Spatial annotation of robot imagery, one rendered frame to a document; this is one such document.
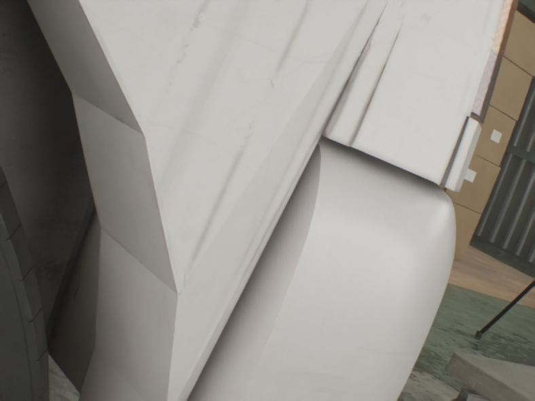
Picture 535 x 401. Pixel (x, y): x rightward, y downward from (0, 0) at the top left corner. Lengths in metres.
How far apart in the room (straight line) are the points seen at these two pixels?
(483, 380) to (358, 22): 1.58
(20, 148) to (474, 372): 1.52
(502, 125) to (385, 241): 5.82
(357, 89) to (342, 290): 0.11
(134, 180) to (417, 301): 0.20
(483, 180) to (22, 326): 5.93
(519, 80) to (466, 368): 4.47
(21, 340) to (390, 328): 0.23
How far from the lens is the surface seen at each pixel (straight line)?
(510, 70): 6.29
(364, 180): 0.54
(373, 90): 0.51
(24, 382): 0.49
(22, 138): 0.65
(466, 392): 2.16
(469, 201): 6.30
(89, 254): 0.70
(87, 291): 0.69
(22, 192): 0.67
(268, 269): 0.53
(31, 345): 0.49
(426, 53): 0.53
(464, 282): 5.47
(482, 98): 0.57
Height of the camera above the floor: 0.55
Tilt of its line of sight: 5 degrees down
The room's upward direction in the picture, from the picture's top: 23 degrees clockwise
